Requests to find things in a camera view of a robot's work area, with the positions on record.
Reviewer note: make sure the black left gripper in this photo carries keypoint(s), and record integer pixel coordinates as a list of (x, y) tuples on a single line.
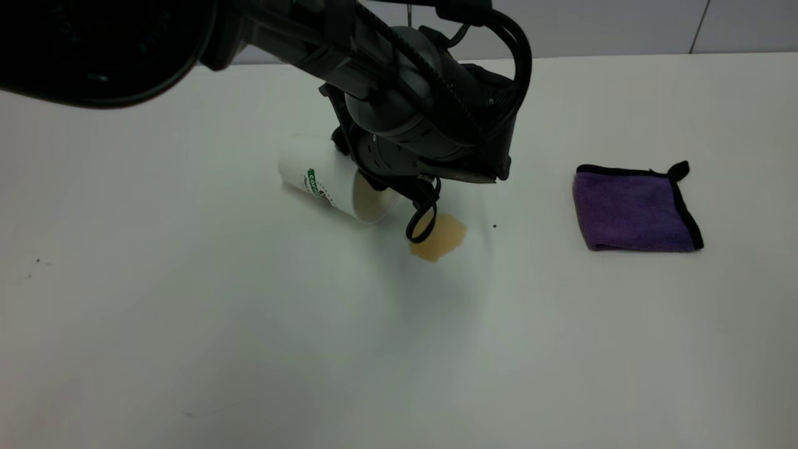
[(399, 125)]

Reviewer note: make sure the white paper coffee cup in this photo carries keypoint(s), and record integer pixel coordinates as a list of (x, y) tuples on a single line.
[(312, 169)]

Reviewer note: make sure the purple cloth with black trim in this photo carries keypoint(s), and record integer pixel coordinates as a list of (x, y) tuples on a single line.
[(629, 209)]

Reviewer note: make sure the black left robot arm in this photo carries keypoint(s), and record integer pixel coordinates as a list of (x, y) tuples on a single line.
[(100, 43)]

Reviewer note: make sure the brown coffee spill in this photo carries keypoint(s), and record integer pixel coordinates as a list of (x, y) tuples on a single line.
[(447, 240)]

